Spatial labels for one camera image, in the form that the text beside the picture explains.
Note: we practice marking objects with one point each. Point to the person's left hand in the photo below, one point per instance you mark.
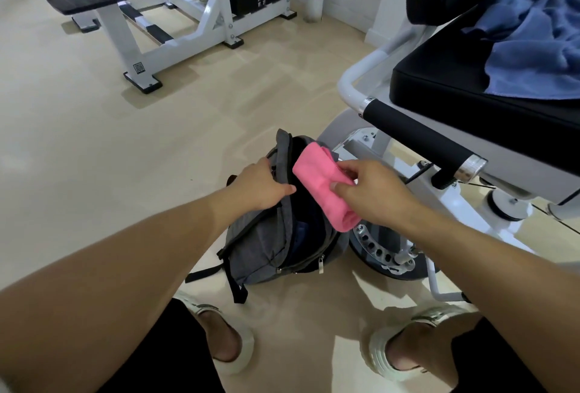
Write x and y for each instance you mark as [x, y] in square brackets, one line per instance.
[258, 189]

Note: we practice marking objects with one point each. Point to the person's right hand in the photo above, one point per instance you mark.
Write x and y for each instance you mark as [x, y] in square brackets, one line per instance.
[380, 193]

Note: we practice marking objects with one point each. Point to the person's right forearm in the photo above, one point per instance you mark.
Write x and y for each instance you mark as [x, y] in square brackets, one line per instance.
[507, 279]

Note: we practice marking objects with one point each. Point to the pink towel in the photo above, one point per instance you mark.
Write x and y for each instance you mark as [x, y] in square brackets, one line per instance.
[317, 175]

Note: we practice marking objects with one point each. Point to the grey backpack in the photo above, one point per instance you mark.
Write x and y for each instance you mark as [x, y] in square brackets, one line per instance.
[258, 247]

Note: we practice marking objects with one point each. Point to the blue towel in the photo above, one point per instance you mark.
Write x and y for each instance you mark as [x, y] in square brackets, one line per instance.
[297, 238]
[534, 53]

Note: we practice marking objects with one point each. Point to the black seat pad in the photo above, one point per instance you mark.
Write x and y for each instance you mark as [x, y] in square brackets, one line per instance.
[444, 84]

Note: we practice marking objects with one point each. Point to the person's left forearm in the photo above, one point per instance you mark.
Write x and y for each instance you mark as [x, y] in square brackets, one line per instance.
[99, 288]

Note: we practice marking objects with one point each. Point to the person's white left shoe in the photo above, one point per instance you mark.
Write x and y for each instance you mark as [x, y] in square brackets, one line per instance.
[244, 338]

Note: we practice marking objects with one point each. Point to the person's black shorts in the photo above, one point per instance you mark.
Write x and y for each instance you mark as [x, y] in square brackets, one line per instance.
[167, 356]

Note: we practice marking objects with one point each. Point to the white lever with black grip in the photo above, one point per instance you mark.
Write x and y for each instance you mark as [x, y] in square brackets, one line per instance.
[435, 288]

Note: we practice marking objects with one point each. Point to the white weight machine frame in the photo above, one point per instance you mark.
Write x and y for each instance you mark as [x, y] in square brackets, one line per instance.
[208, 12]

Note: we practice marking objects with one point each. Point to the person's white shoe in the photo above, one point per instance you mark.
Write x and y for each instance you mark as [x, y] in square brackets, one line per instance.
[376, 352]
[244, 338]

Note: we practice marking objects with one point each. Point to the person's white right shoe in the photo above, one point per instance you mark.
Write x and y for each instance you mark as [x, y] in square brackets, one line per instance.
[376, 352]

